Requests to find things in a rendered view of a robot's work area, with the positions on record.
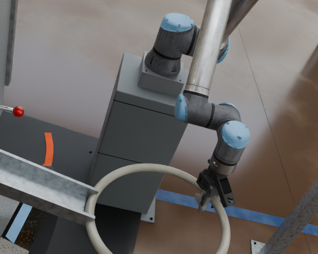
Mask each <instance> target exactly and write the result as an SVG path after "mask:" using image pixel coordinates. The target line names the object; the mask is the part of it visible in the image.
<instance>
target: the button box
mask: <svg viewBox="0 0 318 254"><path fill-rule="evenodd" d="M17 10H18V0H12V1H11V13H10V26H9V38H8V51H7V63H6V76H5V86H8V85H9V84H10V82H11V76H12V65H13V54H14V43H15V32H16V21H17Z"/></svg>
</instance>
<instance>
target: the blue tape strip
mask: <svg viewBox="0 0 318 254"><path fill-rule="evenodd" d="M31 209H32V206H29V205H27V204H23V205H22V207H21V209H20V211H19V212H18V214H17V216H16V218H15V220H14V222H13V223H12V225H11V227H10V229H9V230H8V232H7V234H6V237H7V238H8V239H9V240H10V241H11V242H12V243H14V242H15V240H16V238H17V236H18V234H19V232H20V230H21V228H22V226H23V224H24V223H25V221H26V219H27V217H28V215H29V213H30V211H31Z"/></svg>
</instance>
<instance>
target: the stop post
mask: <svg viewBox="0 0 318 254"><path fill-rule="evenodd" d="M317 213H318V179H317V181H316V182H315V183H314V184H313V186H312V187H311V188H310V189H309V191H308V192H307V193H306V194H305V195H304V197H303V198H302V199H301V200H300V202H299V203H298V204H297V205H296V207H295V208H294V209H293V210H292V212H291V213H290V214H289V215H288V217H287V218H286V219H285V220H284V222H283V223H282V224H281V225H280V226H279V228H278V229H277V230H276V231H275V233H274V234H273V235H272V236H271V238H270V239H269V240H268V241H267V242H266V244H264V243H261V242H258V241H255V240H252V239H251V240H250V241H251V254H282V253H283V252H284V250H285V249H286V248H287V247H288V246H289V245H290V244H291V242H292V241H293V240H294V239H295V238H296V237H297V236H298V234H299V233H300V232H301V231H302V230H303V229H304V228H305V227H306V225H307V224H308V223H309V222H310V221H311V220H312V218H313V217H314V216H315V215H316V214H317Z"/></svg>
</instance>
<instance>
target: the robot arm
mask: <svg viewBox="0 0 318 254"><path fill-rule="evenodd" d="M258 1H259V0H207V3H206V7H205V11H204V15H203V19H202V23H201V27H199V26H196V25H194V21H193V20H192V19H191V18H190V17H188V16H186V15H184V14H178V13H169V14H167V15H165V16H164V18H163V20H162V22H161V25H160V28H159V31H158V34H157V37H156V40H155V43H154V46H153V48H152V49H151V51H150V52H149V53H148V54H147V55H146V57H145V60H144V63H145V65H146V66H147V67H148V68H149V69H150V70H151V71H153V72H154V73H156V74H159V75H162V76H166V77H173V76H176V75H178V74H179V72H180V69H181V56H182V54H184V55H188V56H191V57H193V58H192V62H191V66H190V70H189V74H188V78H187V82H186V85H185V89H184V91H183V94H180V95H178V97H177V100H176V104H175V118H176V120H179V121H182V122H184V123H189V124H193V125H197V126H201V127H204V128H207V129H211V130H215V131H217V136H218V142H217V144H216V147H215V149H214V152H213V155H212V157H211V159H209V160H208V163H209V167H208V169H205V170H203V171H202V172H200V174H199V176H198V179H197V181H196V183H197V184H198V185H199V187H200V188H201V189H202V190H205V192H202V194H198V193H196V194H195V196H194V197H195V199H196V201H197V203H198V205H199V207H198V211H199V213H201V212H203V211H204V210H205V208H206V206H207V204H208V203H209V202H210V200H211V199H210V197H213V196H216V197H217V198H218V199H219V201H221V202H222V205H223V207H224V208H226V207H229V206H232V205H235V204H236V200H235V197H234V194H233V192H232V189H231V186H230V183H229V180H228V177H227V176H228V175H229V174H232V173H233V172H234V171H235V169H236V166H237V164H238V162H239V160H240V158H241V155H242V153H243V151H244V149H245V147H246V145H247V144H248V142H249V138H250V131H249V129H248V128H247V126H246V125H245V124H243V123H242V122H241V118H240V113H239V111H238V109H237V107H236V106H235V105H233V104H231V103H228V102H224V103H220V104H218V105H217V104H214V103H210V102H208V97H209V91H210V87H211V83H212V80H213V76H214V72H215V68H216V64H218V63H220V62H222V61H223V59H224V58H225V57H226V55H227V53H228V52H227V51H228V49H229V47H230V37H229V35H230V34H231V33H232V32H233V31H234V29H235V28H236V27H237V26H238V25H239V23H240V22H241V21H242V20H243V19H244V17H245V16H246V15H247V14H248V13H249V11H250V10H251V9H252V8H253V7H254V5H255V4H256V3H257V2H258Z"/></svg>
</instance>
